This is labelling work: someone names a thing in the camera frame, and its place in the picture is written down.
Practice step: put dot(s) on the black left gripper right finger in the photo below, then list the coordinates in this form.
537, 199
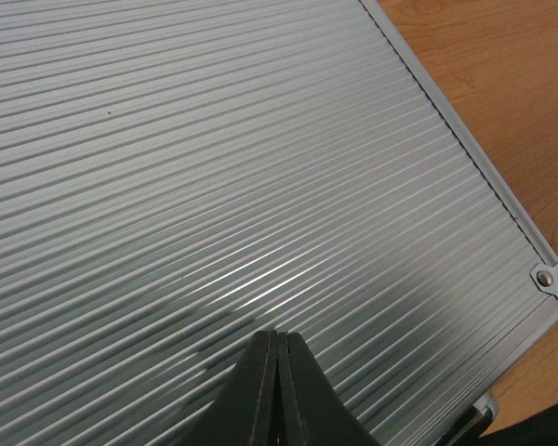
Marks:
311, 411

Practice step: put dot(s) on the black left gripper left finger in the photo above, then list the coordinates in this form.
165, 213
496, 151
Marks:
242, 413

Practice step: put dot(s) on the aluminium poker case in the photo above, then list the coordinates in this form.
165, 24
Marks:
177, 175

